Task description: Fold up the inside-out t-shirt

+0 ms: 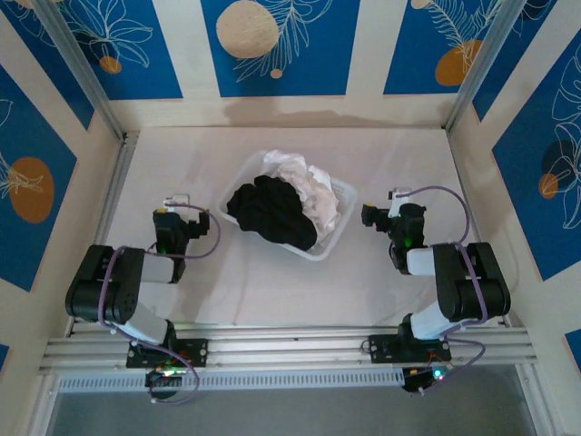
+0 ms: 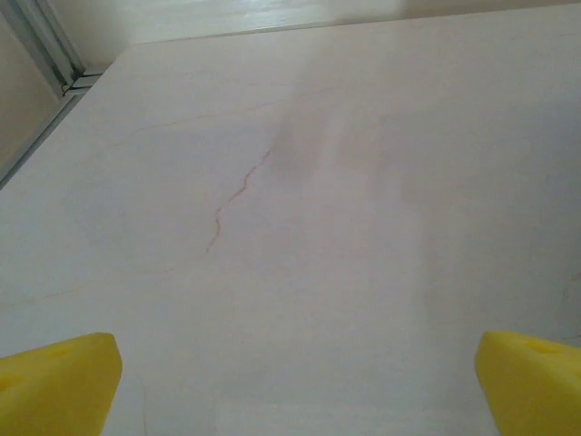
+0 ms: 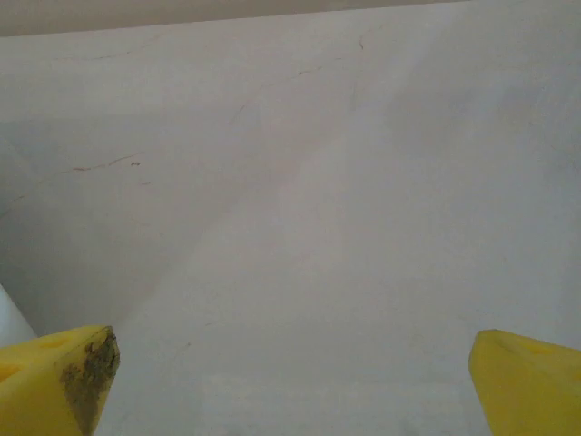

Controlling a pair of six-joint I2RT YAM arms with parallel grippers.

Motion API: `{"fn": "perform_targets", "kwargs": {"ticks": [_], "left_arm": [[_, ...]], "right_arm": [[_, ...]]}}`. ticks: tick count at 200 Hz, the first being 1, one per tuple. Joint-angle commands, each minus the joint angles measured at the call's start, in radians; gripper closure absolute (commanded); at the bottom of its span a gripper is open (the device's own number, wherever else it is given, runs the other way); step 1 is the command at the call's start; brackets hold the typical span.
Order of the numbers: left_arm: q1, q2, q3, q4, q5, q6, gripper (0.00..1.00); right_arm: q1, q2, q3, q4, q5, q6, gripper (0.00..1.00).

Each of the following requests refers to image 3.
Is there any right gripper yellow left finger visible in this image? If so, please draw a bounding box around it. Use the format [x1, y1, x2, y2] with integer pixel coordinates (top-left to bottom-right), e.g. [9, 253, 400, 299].
[0, 324, 122, 436]

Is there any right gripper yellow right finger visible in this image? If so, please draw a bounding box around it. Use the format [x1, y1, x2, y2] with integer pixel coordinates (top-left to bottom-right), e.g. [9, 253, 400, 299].
[468, 329, 581, 436]

